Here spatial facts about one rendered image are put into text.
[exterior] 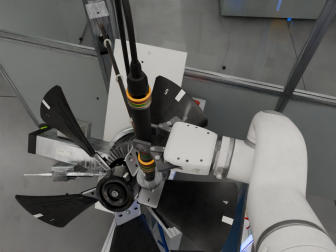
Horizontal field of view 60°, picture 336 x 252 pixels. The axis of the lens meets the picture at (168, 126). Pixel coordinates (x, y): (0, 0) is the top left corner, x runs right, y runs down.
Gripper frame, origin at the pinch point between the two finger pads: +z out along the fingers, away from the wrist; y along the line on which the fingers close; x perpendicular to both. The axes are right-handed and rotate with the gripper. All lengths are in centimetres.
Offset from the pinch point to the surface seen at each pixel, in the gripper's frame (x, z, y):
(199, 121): -8.5, -9.9, 13.2
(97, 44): -29, 41, 55
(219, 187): -31.1, -19.8, 6.9
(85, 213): -150, 58, 14
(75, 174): -39.8, 28.6, 1.6
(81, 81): -77, 69, 70
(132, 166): -25.2, 6.9, 3.5
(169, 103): -10.4, -0.5, 18.3
